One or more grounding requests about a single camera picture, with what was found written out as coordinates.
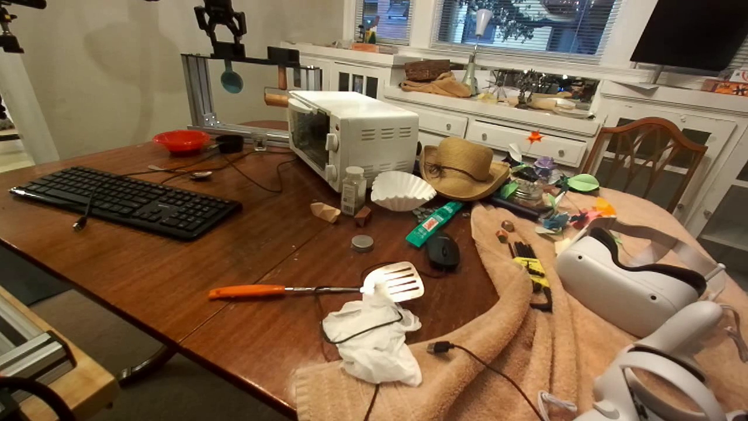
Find blue scooper with black block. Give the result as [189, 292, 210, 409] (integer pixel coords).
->
[212, 43, 244, 94]

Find white VR controller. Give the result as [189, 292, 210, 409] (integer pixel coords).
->
[536, 299, 748, 421]

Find black television screen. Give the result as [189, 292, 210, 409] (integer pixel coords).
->
[630, 0, 748, 70]

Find wooden dining chair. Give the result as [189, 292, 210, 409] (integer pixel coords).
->
[579, 118, 705, 210]

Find white VR headset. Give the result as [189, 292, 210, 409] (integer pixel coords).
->
[553, 224, 725, 338]

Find white toaster oven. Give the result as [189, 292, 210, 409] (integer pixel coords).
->
[288, 91, 418, 193]

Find beige towel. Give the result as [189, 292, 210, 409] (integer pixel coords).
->
[290, 186, 748, 421]

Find red plastic bowl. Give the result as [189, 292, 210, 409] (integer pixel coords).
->
[155, 129, 210, 155]

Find green rectangular box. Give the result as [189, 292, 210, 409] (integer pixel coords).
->
[405, 202, 462, 249]

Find metal ladle spoon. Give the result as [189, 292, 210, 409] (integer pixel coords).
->
[145, 166, 216, 183]

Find black computer keyboard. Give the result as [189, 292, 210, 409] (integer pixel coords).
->
[12, 166, 240, 242]

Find wooden tool with black block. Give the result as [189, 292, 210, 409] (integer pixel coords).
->
[265, 48, 299, 107]

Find small white pill bottle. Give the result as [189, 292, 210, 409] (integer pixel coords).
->
[341, 166, 366, 216]

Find black measuring cup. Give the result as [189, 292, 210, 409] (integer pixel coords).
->
[216, 134, 245, 155]

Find white crumpled cloth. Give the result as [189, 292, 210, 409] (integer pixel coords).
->
[323, 298, 424, 386]

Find orange handled metal spatula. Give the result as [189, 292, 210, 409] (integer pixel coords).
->
[209, 263, 426, 302]

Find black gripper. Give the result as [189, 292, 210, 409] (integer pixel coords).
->
[195, 0, 248, 43]

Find straw hat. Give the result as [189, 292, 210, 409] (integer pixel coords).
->
[418, 139, 509, 202]

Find aluminium extrusion rack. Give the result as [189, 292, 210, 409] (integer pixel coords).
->
[183, 52, 323, 134]

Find white coffee filters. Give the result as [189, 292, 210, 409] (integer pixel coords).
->
[370, 171, 436, 214]

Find white sideboard cabinet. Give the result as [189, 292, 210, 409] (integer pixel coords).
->
[299, 44, 748, 243]

